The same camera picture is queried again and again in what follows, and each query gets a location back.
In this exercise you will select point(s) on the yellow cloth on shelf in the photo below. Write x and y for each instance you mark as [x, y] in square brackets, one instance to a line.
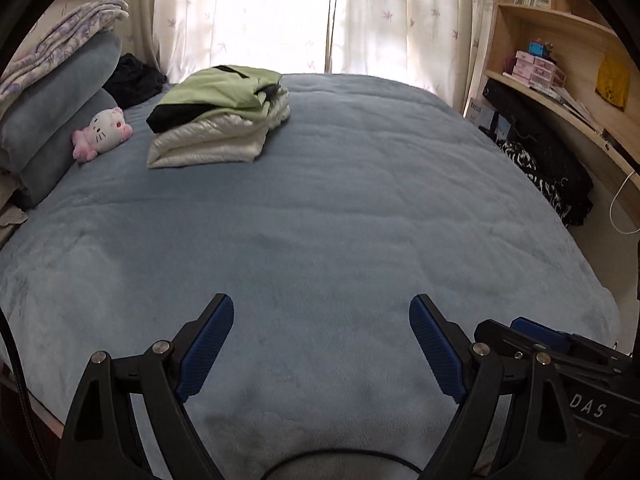
[613, 81]

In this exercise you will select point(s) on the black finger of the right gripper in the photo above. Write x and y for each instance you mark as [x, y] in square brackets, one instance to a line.
[515, 358]
[537, 337]

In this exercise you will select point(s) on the pink storage drawer boxes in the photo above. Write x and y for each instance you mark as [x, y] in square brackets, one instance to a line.
[537, 69]

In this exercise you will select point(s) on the pink white cat plush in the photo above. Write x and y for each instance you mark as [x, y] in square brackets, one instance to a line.
[107, 130]

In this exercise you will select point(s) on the folded cream puffer jacket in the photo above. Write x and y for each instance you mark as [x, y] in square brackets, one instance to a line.
[223, 138]

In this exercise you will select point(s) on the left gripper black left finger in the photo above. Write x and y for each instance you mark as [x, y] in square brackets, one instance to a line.
[101, 438]

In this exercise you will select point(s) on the floral purple folded quilt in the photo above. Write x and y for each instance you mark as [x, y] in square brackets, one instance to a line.
[59, 43]

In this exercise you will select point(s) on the green and black hooded jacket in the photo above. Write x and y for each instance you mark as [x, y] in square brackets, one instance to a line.
[224, 89]

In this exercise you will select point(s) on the beige crumpled cloth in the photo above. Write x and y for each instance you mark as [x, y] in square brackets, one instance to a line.
[11, 217]

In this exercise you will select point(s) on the black white patterned garment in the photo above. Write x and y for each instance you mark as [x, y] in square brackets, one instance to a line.
[560, 178]

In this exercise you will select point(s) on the blue fleece bed blanket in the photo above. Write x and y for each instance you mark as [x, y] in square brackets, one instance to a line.
[371, 193]

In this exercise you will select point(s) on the wooden wall shelf unit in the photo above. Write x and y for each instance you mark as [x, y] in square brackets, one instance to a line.
[608, 143]

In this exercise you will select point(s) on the white floral curtains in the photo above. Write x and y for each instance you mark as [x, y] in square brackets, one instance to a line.
[436, 45]

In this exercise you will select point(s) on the blue box on drawers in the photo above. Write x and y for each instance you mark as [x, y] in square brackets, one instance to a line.
[540, 49]

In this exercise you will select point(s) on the white cardboard box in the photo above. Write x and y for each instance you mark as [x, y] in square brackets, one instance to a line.
[488, 120]

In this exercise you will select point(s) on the black clothing heap by window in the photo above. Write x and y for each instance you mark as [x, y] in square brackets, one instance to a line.
[134, 82]

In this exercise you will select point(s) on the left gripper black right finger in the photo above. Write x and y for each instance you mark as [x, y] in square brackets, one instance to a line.
[538, 439]

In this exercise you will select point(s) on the lower blue grey pillow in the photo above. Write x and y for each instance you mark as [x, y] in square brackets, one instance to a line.
[52, 161]

